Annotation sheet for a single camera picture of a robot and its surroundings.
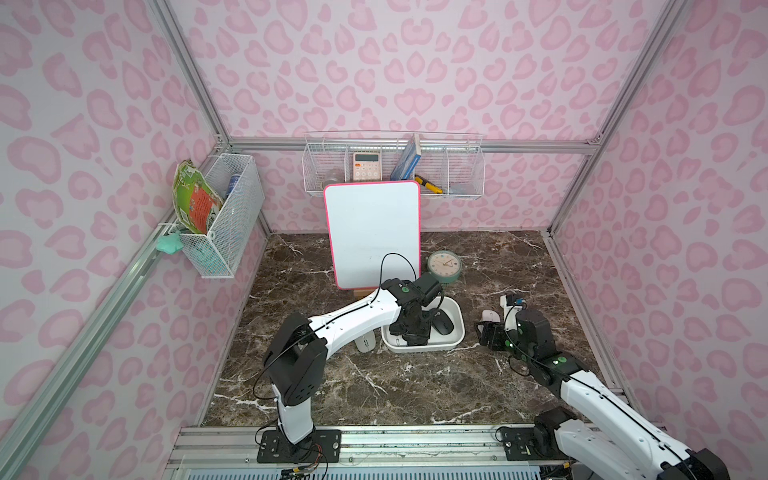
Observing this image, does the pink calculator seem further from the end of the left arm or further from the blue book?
the end of the left arm

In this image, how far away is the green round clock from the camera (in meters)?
1.06

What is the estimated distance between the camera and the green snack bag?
0.68 metres

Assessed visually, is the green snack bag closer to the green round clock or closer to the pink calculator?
the pink calculator

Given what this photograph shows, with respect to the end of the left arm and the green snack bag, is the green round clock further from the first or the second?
Answer: the green snack bag

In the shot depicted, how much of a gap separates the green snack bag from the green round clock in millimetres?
696

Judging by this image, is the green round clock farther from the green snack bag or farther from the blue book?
the green snack bag
